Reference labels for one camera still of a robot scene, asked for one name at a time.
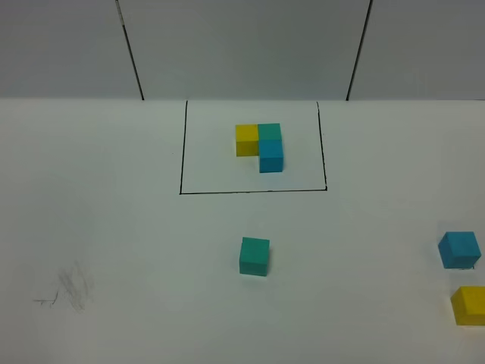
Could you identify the blue template block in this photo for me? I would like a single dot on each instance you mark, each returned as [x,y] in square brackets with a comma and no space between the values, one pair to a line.
[270,156]

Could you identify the yellow template block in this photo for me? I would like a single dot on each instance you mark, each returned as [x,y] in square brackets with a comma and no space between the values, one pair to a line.
[247,140]

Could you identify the green template block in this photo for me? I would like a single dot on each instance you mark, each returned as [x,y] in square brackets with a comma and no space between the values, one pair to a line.
[269,131]

